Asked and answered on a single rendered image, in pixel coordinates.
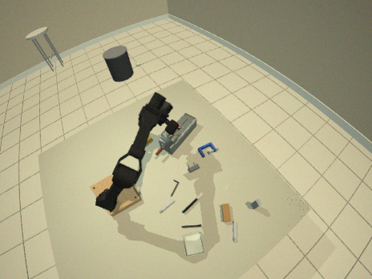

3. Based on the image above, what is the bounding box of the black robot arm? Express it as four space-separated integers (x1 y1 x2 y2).
95 92 173 212

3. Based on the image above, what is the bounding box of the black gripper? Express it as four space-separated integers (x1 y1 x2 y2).
157 114 179 135

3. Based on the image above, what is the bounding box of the blue c-shaped block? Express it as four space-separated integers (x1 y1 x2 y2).
198 142 219 158

